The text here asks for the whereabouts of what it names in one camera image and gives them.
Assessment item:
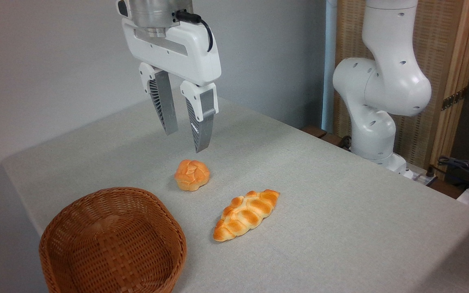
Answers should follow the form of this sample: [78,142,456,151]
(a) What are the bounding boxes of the metal screen hinge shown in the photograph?
[441,87,468,111]

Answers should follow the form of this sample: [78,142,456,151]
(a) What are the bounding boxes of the wood and rattan folding screen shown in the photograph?
[334,0,469,171]

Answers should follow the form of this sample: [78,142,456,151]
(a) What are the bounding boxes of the light blue vertical pipe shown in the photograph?
[322,0,338,133]

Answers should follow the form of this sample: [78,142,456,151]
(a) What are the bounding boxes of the brown woven wicker basket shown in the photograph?
[39,187,187,293]

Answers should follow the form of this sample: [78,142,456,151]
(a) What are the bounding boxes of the black cable bundle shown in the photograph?
[437,156,469,192]

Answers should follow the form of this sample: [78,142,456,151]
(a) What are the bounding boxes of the long braided bread loaf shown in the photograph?
[213,189,281,242]

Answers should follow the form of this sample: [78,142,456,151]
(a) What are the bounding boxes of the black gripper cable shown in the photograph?
[175,10,214,52]

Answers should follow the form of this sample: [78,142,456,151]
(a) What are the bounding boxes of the round orange bread roll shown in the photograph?
[174,159,210,192]

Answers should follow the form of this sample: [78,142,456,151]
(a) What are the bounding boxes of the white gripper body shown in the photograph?
[121,17,222,87]

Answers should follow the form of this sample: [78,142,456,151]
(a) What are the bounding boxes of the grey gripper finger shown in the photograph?
[180,80,219,153]
[139,62,179,136]

